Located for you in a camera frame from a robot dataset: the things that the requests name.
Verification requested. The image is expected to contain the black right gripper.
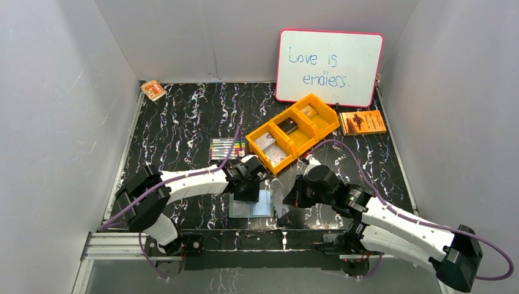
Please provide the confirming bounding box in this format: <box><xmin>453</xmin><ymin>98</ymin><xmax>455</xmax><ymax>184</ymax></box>
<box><xmin>283</xmin><ymin>175</ymin><xmax>334</xmax><ymax>208</ymax></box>

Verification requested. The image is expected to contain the orange plastic bin tray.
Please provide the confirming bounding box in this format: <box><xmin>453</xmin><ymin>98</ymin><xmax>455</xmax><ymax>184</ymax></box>
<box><xmin>246</xmin><ymin>94</ymin><xmax>340</xmax><ymax>175</ymax></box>

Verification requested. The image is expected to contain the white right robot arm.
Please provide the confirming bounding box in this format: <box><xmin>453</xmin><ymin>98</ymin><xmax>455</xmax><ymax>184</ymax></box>
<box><xmin>283</xmin><ymin>165</ymin><xmax>483</xmax><ymax>293</ymax></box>

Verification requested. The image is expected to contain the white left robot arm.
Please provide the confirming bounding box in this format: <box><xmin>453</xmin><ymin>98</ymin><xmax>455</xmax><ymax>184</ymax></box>
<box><xmin>115</xmin><ymin>155</ymin><xmax>266</xmax><ymax>255</ymax></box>

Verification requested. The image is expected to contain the white silver card stack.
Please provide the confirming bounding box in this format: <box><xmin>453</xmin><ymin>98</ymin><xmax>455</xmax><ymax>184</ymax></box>
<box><xmin>254</xmin><ymin>132</ymin><xmax>276</xmax><ymax>151</ymax></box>

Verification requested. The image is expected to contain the black VIP card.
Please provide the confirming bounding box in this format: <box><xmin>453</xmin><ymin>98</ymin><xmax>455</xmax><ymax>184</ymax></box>
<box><xmin>277</xmin><ymin>118</ymin><xmax>299</xmax><ymax>136</ymax></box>

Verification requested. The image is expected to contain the gold VIP card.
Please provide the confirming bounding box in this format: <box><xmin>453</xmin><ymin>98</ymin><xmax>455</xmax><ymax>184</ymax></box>
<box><xmin>301</xmin><ymin>105</ymin><xmax>318</xmax><ymax>119</ymax></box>

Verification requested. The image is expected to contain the small orange card pack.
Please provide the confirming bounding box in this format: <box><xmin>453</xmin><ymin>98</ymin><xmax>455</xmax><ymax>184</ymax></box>
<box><xmin>141</xmin><ymin>80</ymin><xmax>166</xmax><ymax>101</ymax></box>

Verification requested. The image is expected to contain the coloured marker pen set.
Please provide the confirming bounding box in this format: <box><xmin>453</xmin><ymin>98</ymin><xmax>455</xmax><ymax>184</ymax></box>
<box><xmin>209</xmin><ymin>138</ymin><xmax>247</xmax><ymax>161</ymax></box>

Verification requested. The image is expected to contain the orange booklet with black figure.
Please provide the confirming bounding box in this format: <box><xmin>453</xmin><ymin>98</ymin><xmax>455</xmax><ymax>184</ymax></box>
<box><xmin>338</xmin><ymin>110</ymin><xmax>387</xmax><ymax>136</ymax></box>

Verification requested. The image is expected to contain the pink framed whiteboard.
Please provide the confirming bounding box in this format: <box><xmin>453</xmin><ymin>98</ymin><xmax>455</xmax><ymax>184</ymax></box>
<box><xmin>275</xmin><ymin>29</ymin><xmax>384</xmax><ymax>107</ymax></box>

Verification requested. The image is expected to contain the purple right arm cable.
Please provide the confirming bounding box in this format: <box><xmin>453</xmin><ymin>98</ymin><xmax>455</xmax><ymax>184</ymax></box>
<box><xmin>306</xmin><ymin>139</ymin><xmax>515</xmax><ymax>282</ymax></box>

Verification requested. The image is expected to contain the black mounting base rail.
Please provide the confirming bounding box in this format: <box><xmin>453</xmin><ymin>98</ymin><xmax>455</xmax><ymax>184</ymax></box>
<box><xmin>146</xmin><ymin>229</ymin><xmax>384</xmax><ymax>272</ymax></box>

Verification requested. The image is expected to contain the aluminium frame rail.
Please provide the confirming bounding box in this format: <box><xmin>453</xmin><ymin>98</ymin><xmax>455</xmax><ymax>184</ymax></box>
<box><xmin>72</xmin><ymin>231</ymin><xmax>457</xmax><ymax>294</ymax></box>

